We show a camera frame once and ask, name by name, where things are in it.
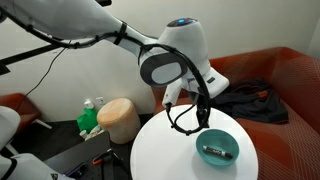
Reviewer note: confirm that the teal bowl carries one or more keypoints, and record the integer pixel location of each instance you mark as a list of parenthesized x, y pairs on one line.
[(220, 140)]

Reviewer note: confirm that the black perforated mounting board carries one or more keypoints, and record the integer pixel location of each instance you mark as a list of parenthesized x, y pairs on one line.
[(87, 171)]

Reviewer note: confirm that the white wall outlet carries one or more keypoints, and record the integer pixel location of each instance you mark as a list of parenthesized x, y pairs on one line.
[(100, 100)]

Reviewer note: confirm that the white round table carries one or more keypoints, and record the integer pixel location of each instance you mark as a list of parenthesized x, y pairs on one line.
[(160, 152)]

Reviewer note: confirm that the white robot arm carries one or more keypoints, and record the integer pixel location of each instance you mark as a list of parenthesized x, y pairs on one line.
[(176, 60)]

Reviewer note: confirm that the black base platform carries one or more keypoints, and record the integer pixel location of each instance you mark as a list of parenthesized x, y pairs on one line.
[(82, 152)]

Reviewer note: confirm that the orange striped sofa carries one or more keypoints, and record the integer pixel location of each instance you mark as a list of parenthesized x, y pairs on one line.
[(288, 149)]

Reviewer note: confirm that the black marker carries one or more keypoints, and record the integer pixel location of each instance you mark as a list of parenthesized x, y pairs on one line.
[(217, 152)]

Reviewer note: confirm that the black jacket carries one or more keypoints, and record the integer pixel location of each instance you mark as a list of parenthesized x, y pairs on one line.
[(253, 100)]

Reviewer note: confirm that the orange chair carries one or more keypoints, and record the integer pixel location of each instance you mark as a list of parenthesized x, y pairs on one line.
[(28, 112)]

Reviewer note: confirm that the left orange black clamp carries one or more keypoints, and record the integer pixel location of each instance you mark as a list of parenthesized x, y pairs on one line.
[(97, 160)]

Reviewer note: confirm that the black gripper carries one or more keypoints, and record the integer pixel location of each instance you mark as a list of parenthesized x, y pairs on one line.
[(201, 111)]

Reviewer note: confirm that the green spray bottle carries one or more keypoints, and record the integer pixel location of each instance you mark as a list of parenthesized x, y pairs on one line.
[(88, 119)]

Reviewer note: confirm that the tan cylindrical ottoman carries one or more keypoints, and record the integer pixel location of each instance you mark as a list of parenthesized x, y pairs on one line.
[(120, 119)]

